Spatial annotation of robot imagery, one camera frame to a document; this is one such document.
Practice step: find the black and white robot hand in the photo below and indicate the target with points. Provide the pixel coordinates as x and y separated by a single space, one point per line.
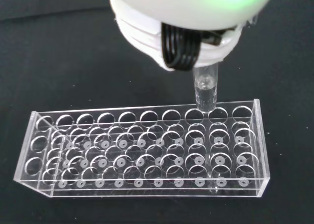
186 5

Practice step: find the clear acrylic test tube rack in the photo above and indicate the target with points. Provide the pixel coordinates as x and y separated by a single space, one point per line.
147 188

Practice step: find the black bench cloth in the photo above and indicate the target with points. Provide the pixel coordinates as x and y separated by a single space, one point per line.
61 49

